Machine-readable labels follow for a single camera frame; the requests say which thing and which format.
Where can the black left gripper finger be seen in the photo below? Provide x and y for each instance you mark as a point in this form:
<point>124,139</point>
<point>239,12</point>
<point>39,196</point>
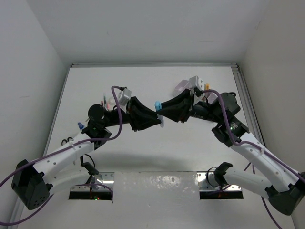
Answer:
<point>141,112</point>
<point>140,124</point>

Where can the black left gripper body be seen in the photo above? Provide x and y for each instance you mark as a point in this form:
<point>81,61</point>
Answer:
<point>113,119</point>

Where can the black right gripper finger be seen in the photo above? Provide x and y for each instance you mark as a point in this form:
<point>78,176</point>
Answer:
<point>176,115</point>
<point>180,102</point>

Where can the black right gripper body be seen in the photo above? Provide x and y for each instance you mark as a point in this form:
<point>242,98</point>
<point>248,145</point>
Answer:
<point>200,110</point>

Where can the light blue marker cap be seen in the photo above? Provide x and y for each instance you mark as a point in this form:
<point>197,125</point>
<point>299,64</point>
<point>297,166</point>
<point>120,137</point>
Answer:
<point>158,106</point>

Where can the clear tape roll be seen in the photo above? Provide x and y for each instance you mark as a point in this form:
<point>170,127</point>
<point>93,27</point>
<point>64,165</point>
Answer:
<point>111,101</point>

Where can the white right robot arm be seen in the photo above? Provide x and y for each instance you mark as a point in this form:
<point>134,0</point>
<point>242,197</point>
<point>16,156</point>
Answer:
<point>281,185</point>

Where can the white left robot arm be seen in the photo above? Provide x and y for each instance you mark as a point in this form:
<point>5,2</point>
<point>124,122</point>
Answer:
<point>34,182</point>

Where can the white purple desk organizer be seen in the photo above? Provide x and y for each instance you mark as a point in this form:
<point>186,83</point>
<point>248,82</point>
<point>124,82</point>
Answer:
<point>184,84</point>

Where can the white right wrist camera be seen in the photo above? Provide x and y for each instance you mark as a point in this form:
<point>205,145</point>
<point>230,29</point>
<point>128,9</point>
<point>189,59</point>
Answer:
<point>196,85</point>

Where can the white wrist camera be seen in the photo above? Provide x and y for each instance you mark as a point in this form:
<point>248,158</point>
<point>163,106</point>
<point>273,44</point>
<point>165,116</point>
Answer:
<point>196,85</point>
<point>124,97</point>

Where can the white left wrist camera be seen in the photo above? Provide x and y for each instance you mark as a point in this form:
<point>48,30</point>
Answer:
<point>124,97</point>

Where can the black handled scissors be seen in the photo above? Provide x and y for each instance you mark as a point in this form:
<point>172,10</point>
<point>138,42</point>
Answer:
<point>64,141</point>

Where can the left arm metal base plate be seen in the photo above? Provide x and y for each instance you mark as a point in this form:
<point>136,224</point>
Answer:
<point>103,183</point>

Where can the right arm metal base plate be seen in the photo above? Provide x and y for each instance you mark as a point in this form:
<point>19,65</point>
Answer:
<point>207,183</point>

